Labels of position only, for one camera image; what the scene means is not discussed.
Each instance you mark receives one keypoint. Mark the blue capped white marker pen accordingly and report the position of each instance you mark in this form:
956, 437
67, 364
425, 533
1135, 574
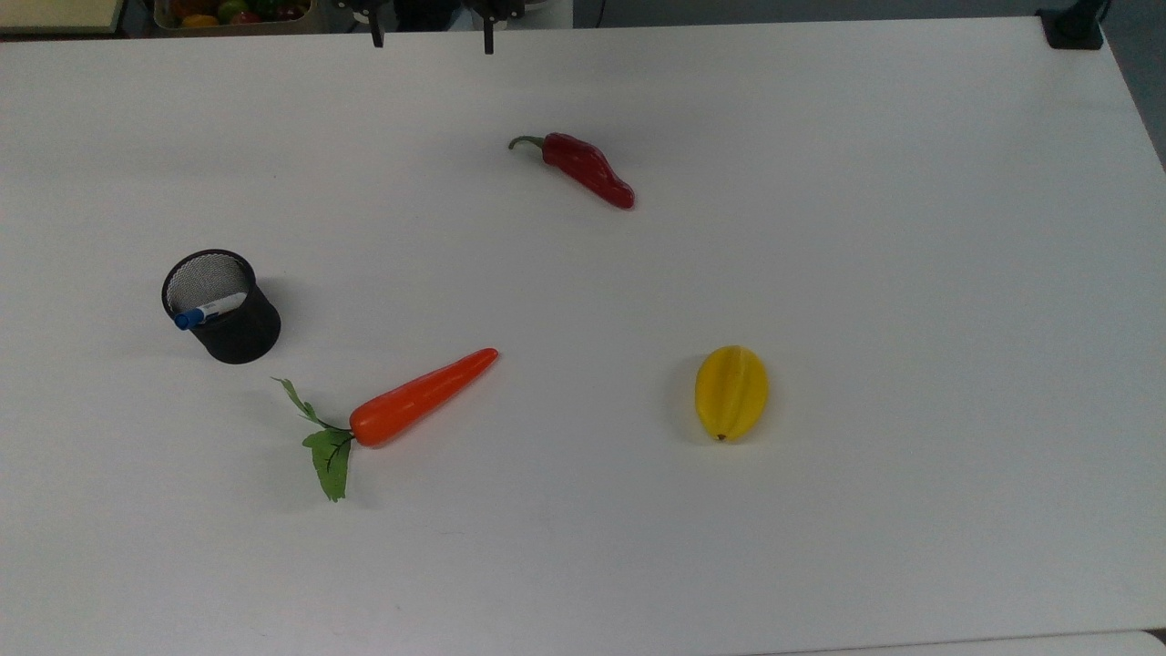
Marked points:
208, 311

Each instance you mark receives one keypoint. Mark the black mesh pen cup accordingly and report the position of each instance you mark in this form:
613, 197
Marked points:
239, 333

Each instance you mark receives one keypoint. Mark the black table clamp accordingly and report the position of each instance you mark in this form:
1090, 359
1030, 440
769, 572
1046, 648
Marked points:
1073, 27

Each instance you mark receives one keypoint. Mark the red toy chili pepper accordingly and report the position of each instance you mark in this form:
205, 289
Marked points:
588, 169

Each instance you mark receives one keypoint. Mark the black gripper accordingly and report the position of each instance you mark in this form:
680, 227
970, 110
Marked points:
496, 7

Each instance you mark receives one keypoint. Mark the box of toy fruit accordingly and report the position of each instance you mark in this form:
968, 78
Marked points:
232, 16

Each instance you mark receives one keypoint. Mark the orange toy carrot with leaves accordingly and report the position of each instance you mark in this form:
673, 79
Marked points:
410, 401

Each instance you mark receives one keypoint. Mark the beige board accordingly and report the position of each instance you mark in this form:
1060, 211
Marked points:
59, 14

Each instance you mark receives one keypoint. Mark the yellow toy starfruit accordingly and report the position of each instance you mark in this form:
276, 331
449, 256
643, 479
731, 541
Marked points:
731, 392

